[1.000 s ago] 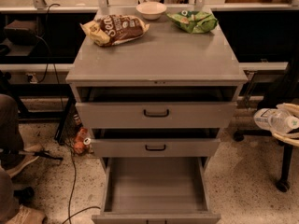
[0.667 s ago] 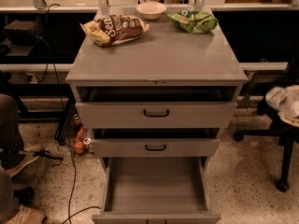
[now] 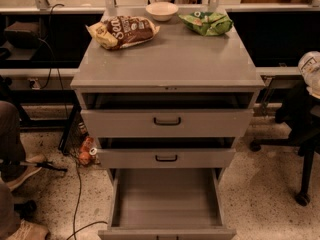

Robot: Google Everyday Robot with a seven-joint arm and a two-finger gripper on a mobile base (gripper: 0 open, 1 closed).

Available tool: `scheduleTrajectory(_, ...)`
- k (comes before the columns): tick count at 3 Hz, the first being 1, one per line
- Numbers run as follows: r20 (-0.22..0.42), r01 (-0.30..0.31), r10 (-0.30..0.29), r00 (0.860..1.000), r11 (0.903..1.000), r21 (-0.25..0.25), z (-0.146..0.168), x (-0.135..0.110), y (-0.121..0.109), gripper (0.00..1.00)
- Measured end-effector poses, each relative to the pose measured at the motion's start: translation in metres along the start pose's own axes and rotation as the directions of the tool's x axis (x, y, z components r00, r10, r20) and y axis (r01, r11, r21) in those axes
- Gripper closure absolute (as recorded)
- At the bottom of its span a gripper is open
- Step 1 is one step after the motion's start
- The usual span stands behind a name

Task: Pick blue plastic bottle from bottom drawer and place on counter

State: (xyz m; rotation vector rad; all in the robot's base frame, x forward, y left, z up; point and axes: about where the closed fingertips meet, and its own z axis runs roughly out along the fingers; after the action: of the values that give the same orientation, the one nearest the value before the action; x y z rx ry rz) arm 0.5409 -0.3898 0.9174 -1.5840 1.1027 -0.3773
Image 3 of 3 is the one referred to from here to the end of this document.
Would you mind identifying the person leg brown trousers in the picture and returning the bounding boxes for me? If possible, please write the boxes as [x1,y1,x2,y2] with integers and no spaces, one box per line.
[0,100,27,240]

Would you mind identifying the white ceramic bowl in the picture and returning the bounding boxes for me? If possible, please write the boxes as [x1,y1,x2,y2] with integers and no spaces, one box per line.
[146,2,178,22]

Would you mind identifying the tan shoe lower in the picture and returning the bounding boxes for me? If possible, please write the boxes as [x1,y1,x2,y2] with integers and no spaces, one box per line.
[6,220,49,240]

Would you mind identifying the tan shoe upper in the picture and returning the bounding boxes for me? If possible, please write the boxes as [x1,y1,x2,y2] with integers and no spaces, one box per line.
[6,155,46,191]

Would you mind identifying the grey bottom drawer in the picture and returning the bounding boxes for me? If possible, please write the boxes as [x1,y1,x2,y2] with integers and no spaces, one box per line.
[98,168,236,240]

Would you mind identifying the grey drawer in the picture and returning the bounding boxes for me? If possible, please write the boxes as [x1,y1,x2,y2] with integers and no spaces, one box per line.
[81,92,253,138]
[97,137,235,169]
[98,168,236,240]

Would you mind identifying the green snack bag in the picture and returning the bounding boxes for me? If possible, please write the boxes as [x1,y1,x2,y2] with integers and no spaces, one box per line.
[178,11,233,36]

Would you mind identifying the tan shoe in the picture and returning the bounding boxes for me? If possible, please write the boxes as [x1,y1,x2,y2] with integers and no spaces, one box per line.
[6,155,46,191]
[6,220,49,240]

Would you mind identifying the black floor cable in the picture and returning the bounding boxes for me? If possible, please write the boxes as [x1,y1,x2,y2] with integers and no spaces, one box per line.
[64,150,109,240]

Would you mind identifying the clear plastic bottle white cap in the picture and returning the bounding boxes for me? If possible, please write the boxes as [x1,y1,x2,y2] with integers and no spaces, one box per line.
[298,51,320,92]

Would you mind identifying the brown yellow chip bag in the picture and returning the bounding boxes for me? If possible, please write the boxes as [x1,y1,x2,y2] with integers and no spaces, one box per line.
[86,16,160,50]

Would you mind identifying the black box on shelf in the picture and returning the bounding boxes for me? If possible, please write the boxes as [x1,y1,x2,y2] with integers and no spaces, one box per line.
[4,21,40,49]

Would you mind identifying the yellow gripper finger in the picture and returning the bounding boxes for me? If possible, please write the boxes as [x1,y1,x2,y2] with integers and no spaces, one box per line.
[306,87,320,99]

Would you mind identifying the black office chair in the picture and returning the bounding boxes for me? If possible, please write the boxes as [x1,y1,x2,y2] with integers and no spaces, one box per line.
[250,81,320,206]

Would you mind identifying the grey top drawer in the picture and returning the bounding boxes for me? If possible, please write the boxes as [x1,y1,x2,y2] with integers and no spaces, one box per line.
[81,92,253,138]

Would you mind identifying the grey middle drawer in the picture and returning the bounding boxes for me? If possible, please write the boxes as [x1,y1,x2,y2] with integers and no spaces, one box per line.
[97,137,235,169]

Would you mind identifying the grey metal drawer cabinet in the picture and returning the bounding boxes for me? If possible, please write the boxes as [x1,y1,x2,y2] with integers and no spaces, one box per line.
[70,5,267,240]

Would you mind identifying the orange cans on floor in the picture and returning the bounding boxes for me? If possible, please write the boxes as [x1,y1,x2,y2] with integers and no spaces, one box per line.
[78,136,96,166]

